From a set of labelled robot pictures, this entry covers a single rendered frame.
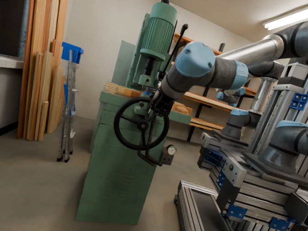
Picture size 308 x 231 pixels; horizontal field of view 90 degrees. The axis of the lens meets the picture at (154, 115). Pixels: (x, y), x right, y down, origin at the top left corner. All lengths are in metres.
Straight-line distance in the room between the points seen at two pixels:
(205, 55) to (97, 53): 3.11
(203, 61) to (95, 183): 1.01
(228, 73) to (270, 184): 0.65
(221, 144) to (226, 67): 0.96
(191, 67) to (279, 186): 0.76
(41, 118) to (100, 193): 1.31
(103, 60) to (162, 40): 2.40
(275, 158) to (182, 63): 0.71
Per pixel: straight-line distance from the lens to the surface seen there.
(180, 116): 1.03
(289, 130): 0.92
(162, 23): 1.09
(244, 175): 0.86
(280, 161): 0.93
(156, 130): 1.01
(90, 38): 3.46
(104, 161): 1.07
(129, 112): 0.96
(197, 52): 0.36
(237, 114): 1.33
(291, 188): 1.01
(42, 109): 2.25
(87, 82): 3.41
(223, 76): 0.41
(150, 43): 1.07
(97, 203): 1.26
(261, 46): 0.68
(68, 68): 1.68
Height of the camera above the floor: 1.01
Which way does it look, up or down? 10 degrees down
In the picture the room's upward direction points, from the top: 17 degrees clockwise
